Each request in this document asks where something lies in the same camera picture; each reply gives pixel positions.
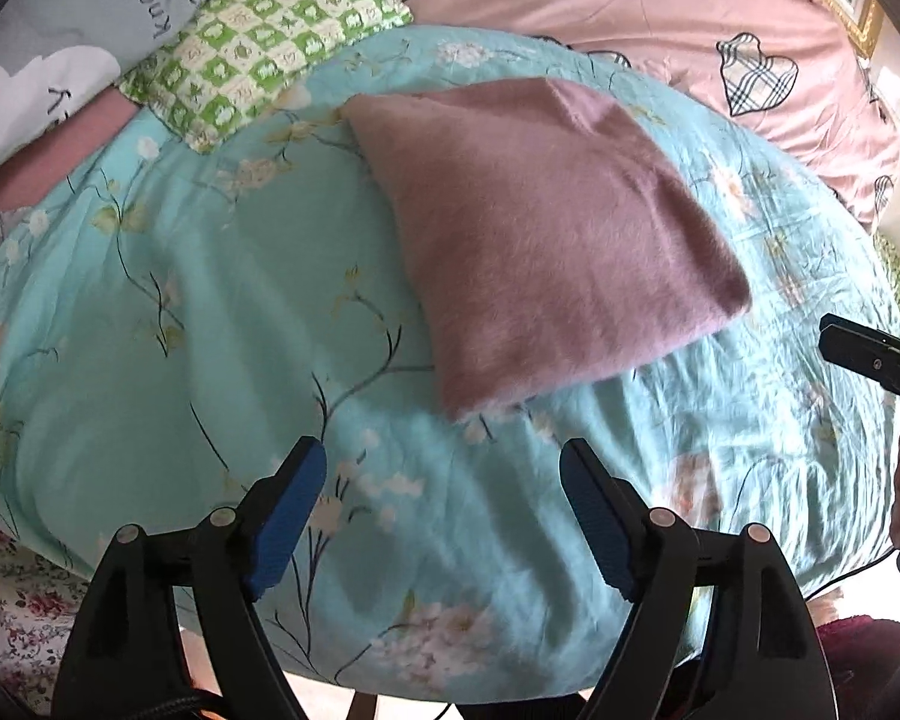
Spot dark red cloth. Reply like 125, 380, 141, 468
817, 611, 900, 691

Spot white red-flowered sheet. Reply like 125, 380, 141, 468
0, 495, 98, 713

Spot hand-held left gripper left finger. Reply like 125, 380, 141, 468
52, 435, 327, 720

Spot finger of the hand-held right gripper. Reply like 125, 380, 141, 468
819, 313, 900, 395

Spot teal floral quilt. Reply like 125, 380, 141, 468
0, 24, 900, 695

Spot dusty pink cloth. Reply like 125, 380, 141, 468
0, 90, 140, 226

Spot black cable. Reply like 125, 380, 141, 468
810, 551, 900, 601

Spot mauve fuzzy towel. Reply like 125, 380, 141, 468
339, 77, 755, 422

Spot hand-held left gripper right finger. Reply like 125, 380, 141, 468
559, 437, 841, 720

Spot pink bedsheet with plaid hearts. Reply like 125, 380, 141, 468
262, 0, 900, 237

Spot green checkered pillow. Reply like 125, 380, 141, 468
118, 0, 413, 155

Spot grey printed pillow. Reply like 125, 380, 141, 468
0, 0, 260, 188

